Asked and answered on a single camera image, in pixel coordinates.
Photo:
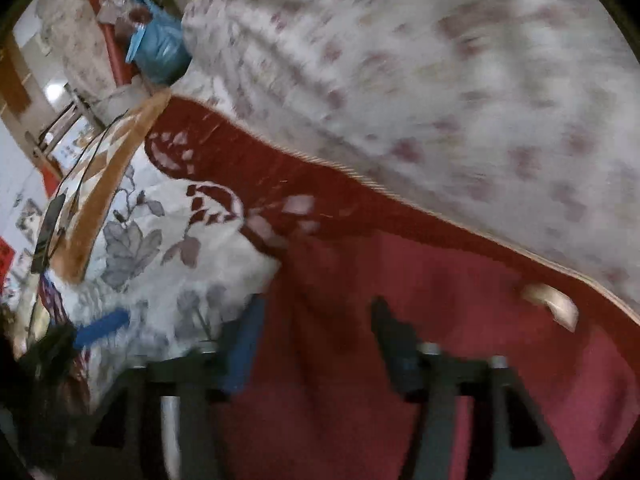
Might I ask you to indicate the maroon knit garment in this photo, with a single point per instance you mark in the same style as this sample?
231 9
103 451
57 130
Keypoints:
325 390

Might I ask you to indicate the white rose print bed sheet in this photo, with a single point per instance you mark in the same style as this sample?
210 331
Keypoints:
400 60

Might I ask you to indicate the blue plastic bag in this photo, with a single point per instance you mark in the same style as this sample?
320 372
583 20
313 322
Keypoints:
160 45

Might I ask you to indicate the red wooden furniture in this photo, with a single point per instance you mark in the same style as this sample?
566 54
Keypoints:
116 60

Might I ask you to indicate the red and white floral blanket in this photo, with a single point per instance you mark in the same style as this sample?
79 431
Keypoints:
240 165

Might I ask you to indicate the wooden rack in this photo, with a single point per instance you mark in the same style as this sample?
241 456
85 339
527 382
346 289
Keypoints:
60 130

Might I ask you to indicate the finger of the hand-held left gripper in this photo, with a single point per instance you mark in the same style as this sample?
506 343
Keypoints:
102 327

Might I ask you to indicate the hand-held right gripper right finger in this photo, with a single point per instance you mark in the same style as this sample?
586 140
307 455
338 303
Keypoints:
400 362

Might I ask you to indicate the brown patterned blanket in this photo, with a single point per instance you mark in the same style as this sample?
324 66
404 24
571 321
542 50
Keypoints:
90 210

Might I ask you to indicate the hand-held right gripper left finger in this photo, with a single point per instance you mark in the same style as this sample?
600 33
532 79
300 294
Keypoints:
244 347

